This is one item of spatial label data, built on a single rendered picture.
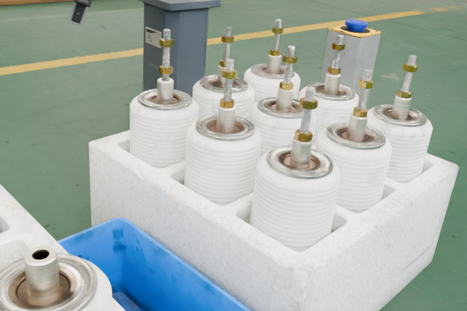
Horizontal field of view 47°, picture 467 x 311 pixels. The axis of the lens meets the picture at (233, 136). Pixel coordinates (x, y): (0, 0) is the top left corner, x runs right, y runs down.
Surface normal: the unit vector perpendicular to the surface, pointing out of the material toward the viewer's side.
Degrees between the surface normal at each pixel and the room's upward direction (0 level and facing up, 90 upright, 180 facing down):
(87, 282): 4
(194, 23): 90
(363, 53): 90
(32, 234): 0
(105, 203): 90
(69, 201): 0
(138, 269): 88
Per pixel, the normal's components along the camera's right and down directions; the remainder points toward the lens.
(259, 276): -0.69, 0.25
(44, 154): 0.08, -0.91
